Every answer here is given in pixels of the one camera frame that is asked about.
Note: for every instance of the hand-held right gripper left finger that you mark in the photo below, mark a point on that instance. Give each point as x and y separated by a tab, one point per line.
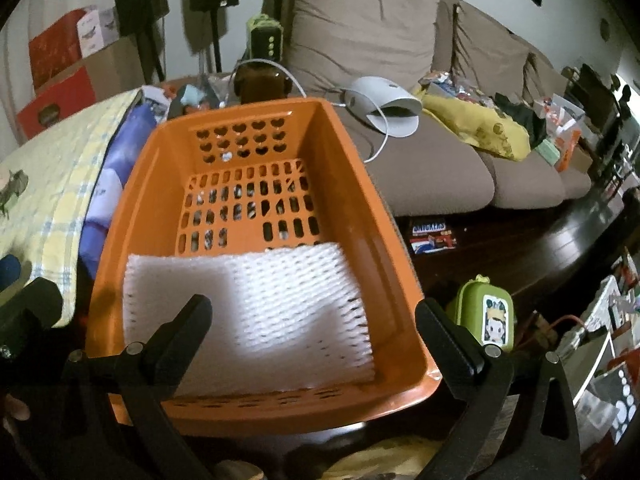
187	332

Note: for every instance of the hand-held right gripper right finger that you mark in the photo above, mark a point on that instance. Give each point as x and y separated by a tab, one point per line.
442	337

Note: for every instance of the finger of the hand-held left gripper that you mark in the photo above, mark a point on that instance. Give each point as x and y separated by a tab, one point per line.
32	302

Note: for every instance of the white foam net sheet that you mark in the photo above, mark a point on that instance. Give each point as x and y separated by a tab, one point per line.
275	300

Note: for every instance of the orange plastic basket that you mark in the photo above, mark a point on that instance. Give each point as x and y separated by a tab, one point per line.
150	210

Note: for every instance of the person's left hand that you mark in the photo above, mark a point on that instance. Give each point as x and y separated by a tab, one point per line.
17	407

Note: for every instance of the green lunch box with sticker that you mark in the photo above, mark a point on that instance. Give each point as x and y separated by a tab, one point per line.
470	305

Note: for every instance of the brown candy box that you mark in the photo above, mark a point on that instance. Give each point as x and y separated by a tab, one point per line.
432	237

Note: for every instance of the purple bag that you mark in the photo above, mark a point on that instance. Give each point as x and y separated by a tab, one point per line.
105	195

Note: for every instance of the yellow checked tablecloth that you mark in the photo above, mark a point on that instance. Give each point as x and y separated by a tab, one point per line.
50	150

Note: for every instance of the brown sofa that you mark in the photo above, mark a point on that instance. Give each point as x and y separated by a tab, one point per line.
430	175

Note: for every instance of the red box with oval label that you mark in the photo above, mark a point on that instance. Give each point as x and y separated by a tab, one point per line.
55	105

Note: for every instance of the mint green box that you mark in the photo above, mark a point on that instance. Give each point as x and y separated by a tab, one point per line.
546	151

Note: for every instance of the yellow cloth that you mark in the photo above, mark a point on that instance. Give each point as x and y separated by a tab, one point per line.
475	125

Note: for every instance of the black cloth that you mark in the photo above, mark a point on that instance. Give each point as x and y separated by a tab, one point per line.
522	117

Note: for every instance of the printed paper leaflet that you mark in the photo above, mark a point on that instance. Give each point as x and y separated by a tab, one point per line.
155	100

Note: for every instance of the white dome nail lamp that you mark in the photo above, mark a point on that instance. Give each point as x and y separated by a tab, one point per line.
380	100

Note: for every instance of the brown cardboard box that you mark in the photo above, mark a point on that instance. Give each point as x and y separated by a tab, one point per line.
117	70

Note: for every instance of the white orange paper bag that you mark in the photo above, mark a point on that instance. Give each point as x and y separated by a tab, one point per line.
565	120

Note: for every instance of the pile of snack packets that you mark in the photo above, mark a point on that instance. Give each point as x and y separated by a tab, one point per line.
455	87

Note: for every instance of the red patterned gift box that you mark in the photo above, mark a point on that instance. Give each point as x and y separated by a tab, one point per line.
55	50

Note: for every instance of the black speaker stand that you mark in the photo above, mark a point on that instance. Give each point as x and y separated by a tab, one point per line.
150	57
216	40

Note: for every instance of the small brown sofa cushion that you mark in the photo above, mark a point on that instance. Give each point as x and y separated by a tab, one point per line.
545	80

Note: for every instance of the dark wooden cabinet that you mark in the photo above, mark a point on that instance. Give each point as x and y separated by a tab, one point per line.
595	105

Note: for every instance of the white pink small box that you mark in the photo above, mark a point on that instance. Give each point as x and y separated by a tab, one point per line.
100	30

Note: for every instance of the medium brown sofa cushion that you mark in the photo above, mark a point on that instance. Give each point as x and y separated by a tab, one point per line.
490	55

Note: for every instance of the green black power station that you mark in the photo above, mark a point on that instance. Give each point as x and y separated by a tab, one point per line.
265	40

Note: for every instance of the large brown sofa cushion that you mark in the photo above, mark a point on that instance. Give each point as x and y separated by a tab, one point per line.
360	30

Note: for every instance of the round wall clock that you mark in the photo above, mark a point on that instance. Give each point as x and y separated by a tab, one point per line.
605	29

